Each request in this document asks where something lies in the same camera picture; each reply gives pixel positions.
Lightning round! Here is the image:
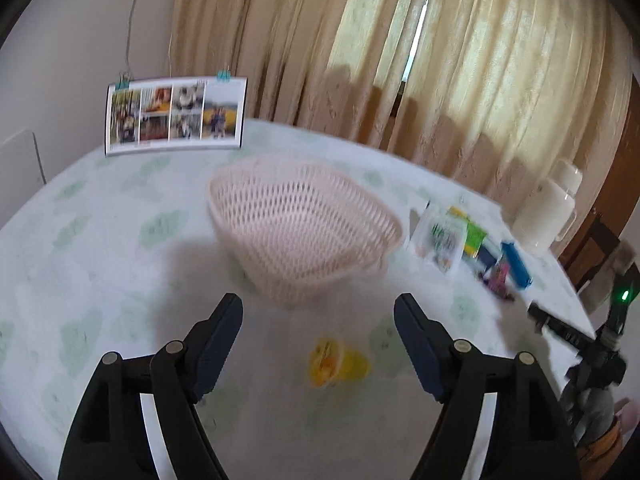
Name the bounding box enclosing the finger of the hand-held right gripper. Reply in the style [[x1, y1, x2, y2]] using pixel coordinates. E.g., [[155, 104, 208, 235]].
[[527, 302, 598, 356]]

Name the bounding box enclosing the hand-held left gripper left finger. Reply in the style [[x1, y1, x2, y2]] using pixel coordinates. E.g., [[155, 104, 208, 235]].
[[57, 292, 245, 480]]

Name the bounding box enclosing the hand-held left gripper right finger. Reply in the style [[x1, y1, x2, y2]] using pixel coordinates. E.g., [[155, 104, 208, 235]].
[[393, 294, 583, 480]]

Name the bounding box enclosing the yellow jelly cup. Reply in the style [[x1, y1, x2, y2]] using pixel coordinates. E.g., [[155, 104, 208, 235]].
[[307, 337, 372, 388]]

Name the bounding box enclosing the pink snack packet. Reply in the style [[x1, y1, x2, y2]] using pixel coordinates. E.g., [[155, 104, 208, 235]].
[[480, 262, 517, 303]]

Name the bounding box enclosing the green yellow peanut packet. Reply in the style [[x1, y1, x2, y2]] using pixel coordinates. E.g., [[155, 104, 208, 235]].
[[446, 205, 488, 257]]

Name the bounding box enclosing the pink plastic mesh basket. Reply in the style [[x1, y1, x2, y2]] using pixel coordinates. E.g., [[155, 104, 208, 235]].
[[206, 155, 405, 306]]

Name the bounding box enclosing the grey orange cloth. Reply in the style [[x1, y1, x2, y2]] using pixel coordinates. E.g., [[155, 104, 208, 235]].
[[562, 385, 640, 466]]

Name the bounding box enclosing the dark wooden chair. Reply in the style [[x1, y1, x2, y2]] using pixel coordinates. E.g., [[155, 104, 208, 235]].
[[557, 210, 626, 293]]

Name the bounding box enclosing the dark blue snack packet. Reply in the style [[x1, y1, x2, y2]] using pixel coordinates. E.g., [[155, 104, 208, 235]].
[[472, 240, 502, 267]]

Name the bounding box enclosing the white thermos jug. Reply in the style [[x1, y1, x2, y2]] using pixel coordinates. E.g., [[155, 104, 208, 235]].
[[511, 157, 585, 257]]

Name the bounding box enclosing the green cloud print tablecloth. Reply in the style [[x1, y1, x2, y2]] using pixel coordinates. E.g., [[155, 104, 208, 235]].
[[0, 119, 598, 480]]

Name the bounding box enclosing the photo collage card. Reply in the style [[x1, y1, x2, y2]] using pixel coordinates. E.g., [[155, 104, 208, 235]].
[[105, 77, 248, 157]]

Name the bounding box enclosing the white panel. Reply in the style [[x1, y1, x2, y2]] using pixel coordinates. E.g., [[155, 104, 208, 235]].
[[0, 130, 48, 196]]

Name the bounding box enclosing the beige patterned curtain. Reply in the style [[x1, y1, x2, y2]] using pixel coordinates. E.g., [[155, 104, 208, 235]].
[[170, 0, 633, 211]]

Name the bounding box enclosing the brown wooden door frame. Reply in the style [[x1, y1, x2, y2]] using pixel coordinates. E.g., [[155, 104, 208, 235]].
[[585, 75, 640, 241]]

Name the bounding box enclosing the hanging white power cable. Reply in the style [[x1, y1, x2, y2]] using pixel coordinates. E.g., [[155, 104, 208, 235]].
[[122, 0, 151, 78]]

